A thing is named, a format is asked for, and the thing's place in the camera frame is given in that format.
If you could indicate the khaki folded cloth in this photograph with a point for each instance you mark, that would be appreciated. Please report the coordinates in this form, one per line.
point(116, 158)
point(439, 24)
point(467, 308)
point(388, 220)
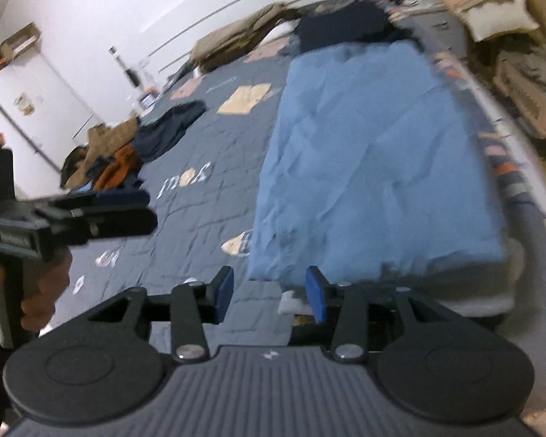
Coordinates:
point(236, 36)

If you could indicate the navy garment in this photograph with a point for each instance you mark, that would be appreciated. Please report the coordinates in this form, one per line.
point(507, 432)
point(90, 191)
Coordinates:
point(168, 129)

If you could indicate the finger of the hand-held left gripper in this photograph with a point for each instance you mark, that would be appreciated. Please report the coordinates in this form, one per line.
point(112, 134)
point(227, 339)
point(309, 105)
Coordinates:
point(123, 224)
point(118, 199)

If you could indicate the brown fleece jacket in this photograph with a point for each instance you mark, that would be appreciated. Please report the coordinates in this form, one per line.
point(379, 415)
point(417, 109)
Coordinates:
point(104, 139)

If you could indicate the orange sweater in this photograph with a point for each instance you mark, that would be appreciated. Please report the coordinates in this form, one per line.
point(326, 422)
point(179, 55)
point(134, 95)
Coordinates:
point(116, 170)

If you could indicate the stack of dark folded clothes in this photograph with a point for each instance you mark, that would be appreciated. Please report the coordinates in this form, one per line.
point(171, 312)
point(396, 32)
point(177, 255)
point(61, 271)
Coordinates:
point(346, 25)

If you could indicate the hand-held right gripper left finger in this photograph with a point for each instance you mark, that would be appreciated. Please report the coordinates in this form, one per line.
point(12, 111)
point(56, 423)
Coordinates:
point(225, 291)

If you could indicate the grey quilted blanket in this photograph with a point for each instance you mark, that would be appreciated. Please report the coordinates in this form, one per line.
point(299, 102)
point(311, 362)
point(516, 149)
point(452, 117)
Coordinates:
point(200, 154)

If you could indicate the cream pillow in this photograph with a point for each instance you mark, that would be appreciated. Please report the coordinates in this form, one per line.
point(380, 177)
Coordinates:
point(500, 18)

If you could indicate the person's left hand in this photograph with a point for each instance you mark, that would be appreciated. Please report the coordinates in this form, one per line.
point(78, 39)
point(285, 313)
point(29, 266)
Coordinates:
point(50, 291)

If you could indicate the white wardrobe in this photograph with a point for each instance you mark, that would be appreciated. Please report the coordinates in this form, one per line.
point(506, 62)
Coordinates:
point(32, 114)

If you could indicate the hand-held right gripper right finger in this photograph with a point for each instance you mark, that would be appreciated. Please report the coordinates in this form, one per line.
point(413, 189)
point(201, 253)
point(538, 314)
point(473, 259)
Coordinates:
point(316, 296)

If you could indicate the open cardboard box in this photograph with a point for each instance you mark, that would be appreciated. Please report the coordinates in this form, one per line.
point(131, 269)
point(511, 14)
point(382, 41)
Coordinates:
point(18, 38)

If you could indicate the light blue pants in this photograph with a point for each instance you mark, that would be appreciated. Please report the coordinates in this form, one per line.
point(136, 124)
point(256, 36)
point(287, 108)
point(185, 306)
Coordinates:
point(368, 159)

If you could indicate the black wall device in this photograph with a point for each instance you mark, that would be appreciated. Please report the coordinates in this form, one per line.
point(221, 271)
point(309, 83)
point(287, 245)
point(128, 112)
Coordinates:
point(129, 73)

